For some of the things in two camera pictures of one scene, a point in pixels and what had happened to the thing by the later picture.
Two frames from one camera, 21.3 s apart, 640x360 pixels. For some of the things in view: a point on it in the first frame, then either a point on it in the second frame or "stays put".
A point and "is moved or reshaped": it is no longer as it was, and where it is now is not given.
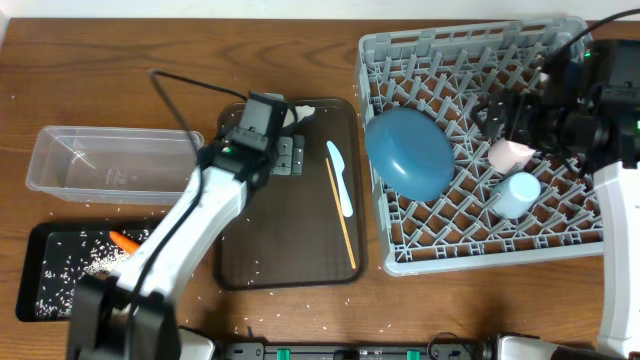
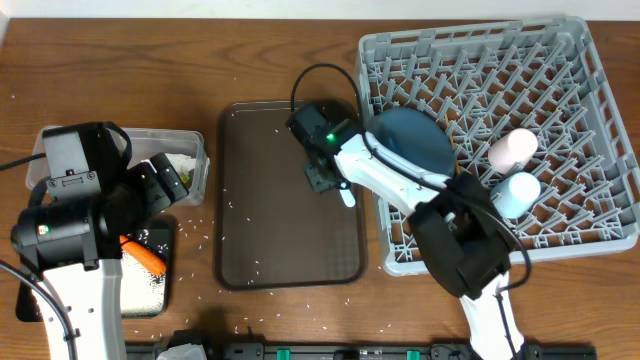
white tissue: (301, 111) is moved or reshaped
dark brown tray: (303, 230) stays put
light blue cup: (514, 195) stays put
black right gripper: (521, 106) → (320, 183)
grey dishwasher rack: (449, 74) stays put
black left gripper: (288, 154) → (163, 176)
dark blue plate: (410, 154) stays put
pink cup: (504, 155) stays put
